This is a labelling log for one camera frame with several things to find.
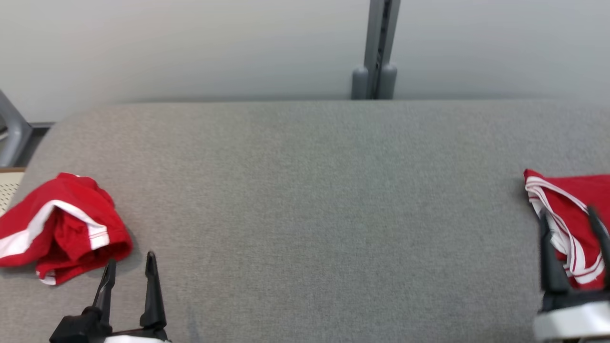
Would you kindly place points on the grey vertical metal post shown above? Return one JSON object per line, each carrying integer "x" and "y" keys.
{"x": 381, "y": 33}

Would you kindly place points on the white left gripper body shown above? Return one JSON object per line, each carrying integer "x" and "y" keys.
{"x": 138, "y": 337}

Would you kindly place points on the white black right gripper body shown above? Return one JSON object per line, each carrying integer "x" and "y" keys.
{"x": 572, "y": 319}

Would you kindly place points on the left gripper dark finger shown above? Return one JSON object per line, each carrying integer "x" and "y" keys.
{"x": 106, "y": 295}
{"x": 152, "y": 305}

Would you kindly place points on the grey metal frame leg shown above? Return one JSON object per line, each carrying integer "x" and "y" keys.
{"x": 14, "y": 133}

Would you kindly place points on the grey cylindrical post bumper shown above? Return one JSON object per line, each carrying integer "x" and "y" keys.
{"x": 360, "y": 85}
{"x": 389, "y": 83}

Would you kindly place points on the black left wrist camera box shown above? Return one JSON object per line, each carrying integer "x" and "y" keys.
{"x": 76, "y": 328}

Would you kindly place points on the beige perforated plastic basket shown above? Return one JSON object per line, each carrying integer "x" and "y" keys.
{"x": 9, "y": 188}

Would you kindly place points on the red shorts with white stripe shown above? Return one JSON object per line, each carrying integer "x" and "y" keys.
{"x": 71, "y": 238}

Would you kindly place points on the red shirt with white sleeves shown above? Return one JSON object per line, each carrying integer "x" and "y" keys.
{"x": 572, "y": 200}

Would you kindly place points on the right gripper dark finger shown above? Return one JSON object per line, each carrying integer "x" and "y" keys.
{"x": 601, "y": 236}
{"x": 553, "y": 276}

